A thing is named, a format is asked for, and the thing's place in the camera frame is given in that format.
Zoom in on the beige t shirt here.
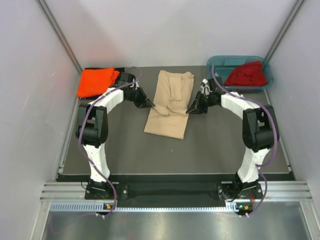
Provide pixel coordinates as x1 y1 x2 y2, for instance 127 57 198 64
144 70 195 140

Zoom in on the teal plastic basket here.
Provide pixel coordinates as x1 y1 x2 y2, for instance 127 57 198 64
206 55 274 93

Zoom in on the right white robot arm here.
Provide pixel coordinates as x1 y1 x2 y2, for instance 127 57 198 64
186 77 280 198

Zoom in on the orange folded t shirt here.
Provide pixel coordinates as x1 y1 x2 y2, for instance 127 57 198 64
76 67 121 99

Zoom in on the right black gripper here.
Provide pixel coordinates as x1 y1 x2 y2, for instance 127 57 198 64
186 90 216 115

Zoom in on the grey slotted cable duct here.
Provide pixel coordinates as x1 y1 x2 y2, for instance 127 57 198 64
49 199 261 213

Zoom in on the red t shirt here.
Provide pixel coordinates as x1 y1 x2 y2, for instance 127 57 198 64
224 61 268 87

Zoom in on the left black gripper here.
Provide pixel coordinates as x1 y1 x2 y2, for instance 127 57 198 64
126 85 155 109

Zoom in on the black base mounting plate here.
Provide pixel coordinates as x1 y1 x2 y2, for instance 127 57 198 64
54 173 266 207

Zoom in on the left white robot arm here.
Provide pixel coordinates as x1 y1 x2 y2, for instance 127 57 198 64
75 72 156 199

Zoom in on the black folded t shirt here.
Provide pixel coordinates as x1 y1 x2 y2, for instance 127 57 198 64
80 66 126 100

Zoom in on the aluminium frame rail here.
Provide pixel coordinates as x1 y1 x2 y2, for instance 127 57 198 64
40 181 313 202

